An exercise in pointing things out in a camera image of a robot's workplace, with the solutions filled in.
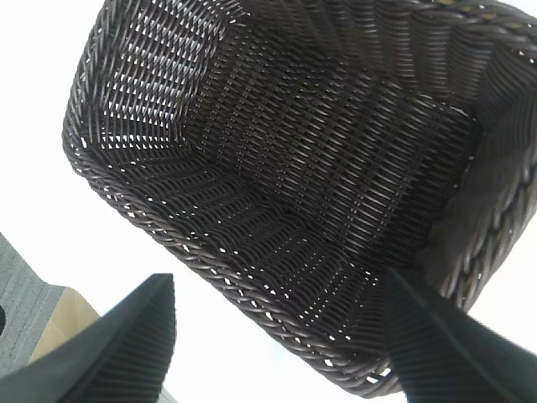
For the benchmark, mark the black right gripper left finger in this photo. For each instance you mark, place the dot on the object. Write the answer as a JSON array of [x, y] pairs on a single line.
[[105, 361]]

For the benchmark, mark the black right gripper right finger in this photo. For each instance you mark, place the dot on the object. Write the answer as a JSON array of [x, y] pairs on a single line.
[[461, 361]]

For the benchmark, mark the dark brown wicker basket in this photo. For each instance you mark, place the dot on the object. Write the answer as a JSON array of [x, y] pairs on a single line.
[[293, 147]]

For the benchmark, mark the tan flat panel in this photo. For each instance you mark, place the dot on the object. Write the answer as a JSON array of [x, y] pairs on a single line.
[[67, 319]]

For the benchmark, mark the grey ribbed block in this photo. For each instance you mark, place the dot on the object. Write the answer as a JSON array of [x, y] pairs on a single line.
[[21, 302]]

